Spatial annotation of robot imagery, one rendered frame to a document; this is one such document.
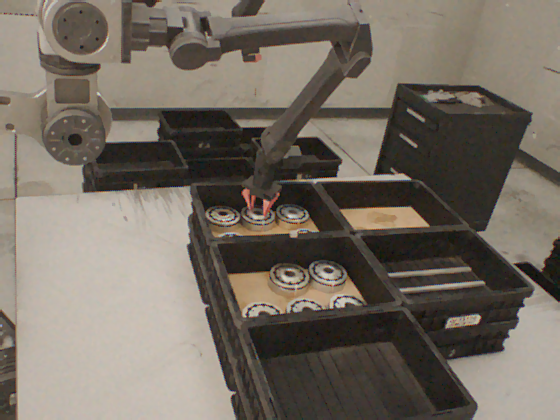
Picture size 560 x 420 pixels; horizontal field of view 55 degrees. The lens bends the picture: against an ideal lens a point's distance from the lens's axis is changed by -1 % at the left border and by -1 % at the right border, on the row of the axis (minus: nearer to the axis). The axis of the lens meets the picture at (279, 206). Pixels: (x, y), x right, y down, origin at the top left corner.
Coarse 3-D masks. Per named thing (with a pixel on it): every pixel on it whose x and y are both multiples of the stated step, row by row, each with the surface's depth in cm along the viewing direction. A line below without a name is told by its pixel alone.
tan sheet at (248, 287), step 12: (240, 276) 141; (252, 276) 142; (264, 276) 142; (240, 288) 137; (252, 288) 137; (264, 288) 138; (312, 288) 141; (348, 288) 143; (240, 300) 133; (252, 300) 133; (264, 300) 134; (276, 300) 135; (288, 300) 135; (324, 300) 137
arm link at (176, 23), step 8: (168, 8) 102; (176, 8) 103; (168, 16) 101; (176, 16) 102; (184, 16) 104; (192, 16) 104; (168, 24) 100; (176, 24) 100; (184, 24) 103; (192, 24) 103; (200, 24) 105; (168, 32) 101; (176, 32) 101; (200, 32) 103; (168, 40) 103
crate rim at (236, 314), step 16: (224, 240) 136; (240, 240) 137; (256, 240) 138; (272, 240) 140; (288, 240) 141; (352, 240) 146; (368, 256) 140; (224, 272) 125; (224, 288) 122; (384, 304) 124; (400, 304) 125; (240, 320) 112; (256, 320) 113
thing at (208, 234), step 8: (192, 184) 159; (200, 184) 160; (208, 184) 160; (216, 184) 161; (224, 184) 162; (232, 184) 163; (240, 184) 163; (280, 184) 168; (288, 184) 169; (296, 184) 170; (304, 184) 171; (312, 184) 171; (192, 192) 155; (320, 192) 167; (200, 200) 152; (200, 208) 148; (328, 208) 160; (200, 216) 145; (336, 216) 155; (208, 224) 142; (344, 224) 152; (208, 232) 138; (304, 232) 145; (312, 232) 146; (320, 232) 147; (328, 232) 147; (336, 232) 148; (344, 232) 148; (208, 240) 137
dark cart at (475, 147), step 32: (416, 96) 287; (416, 128) 292; (448, 128) 273; (480, 128) 282; (512, 128) 291; (384, 160) 318; (416, 160) 294; (448, 160) 285; (480, 160) 294; (512, 160) 304; (448, 192) 298; (480, 192) 308; (480, 224) 324
